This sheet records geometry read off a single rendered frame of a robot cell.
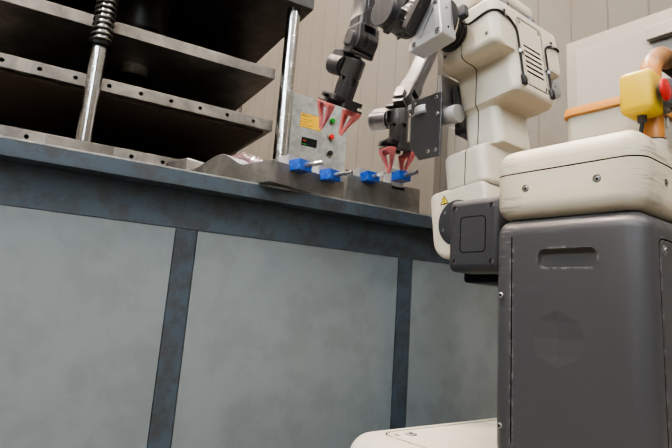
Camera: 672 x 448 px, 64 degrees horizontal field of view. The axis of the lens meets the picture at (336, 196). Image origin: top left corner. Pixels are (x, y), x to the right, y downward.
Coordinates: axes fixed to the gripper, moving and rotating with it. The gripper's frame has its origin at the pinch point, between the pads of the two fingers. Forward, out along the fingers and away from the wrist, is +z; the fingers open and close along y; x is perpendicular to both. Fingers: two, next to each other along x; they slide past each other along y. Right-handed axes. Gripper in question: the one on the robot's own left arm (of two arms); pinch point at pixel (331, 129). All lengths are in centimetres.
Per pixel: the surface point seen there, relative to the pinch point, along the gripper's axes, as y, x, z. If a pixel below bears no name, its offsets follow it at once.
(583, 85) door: -202, -65, -64
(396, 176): -23.7, 5.7, 7.0
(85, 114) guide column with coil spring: 44, -84, 27
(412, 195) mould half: -31.3, 7.2, 11.1
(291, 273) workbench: 7.5, 15.4, 37.0
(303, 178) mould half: 10.2, 10.3, 13.3
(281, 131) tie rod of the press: -30, -77, 12
